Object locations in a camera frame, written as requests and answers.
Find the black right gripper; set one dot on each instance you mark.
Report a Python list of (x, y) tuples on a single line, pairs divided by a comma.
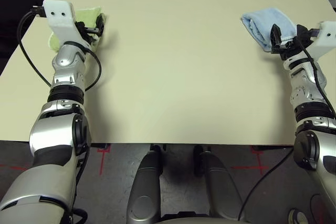
[(294, 49)]

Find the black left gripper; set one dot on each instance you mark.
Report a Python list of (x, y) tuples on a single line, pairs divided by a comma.
[(81, 27)]

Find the green towel with white trim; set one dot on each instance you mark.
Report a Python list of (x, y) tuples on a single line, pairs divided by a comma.
[(89, 14)]

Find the folded light blue towel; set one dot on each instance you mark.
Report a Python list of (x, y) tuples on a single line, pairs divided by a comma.
[(265, 22)]

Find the black foam floor mat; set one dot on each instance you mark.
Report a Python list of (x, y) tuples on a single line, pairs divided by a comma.
[(15, 11)]

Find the white sneaker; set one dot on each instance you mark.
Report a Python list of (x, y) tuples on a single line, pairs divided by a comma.
[(298, 217)]

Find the cream robot torso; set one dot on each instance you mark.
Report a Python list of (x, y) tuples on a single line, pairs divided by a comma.
[(204, 221)]

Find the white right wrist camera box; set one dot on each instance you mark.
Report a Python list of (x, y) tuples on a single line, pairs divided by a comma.
[(324, 37)]

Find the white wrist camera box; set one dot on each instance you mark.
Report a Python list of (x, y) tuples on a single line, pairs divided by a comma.
[(324, 37), (59, 14)]

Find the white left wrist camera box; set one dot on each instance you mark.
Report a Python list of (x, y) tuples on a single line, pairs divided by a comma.
[(59, 14)]

